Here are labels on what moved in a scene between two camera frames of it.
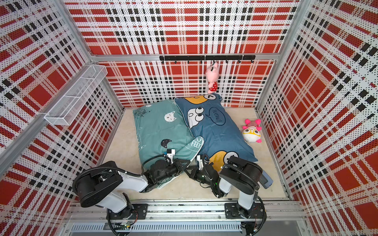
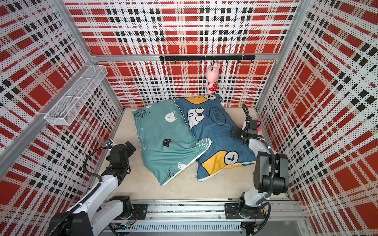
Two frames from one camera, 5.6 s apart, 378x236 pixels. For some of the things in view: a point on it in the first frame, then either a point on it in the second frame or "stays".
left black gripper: [178, 165] → [129, 151]
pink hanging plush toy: [211, 73] stays
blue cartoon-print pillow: [207, 118] stays
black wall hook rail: [208, 58] stays
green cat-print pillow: [160, 126] stays
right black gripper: [195, 170] → [238, 130]
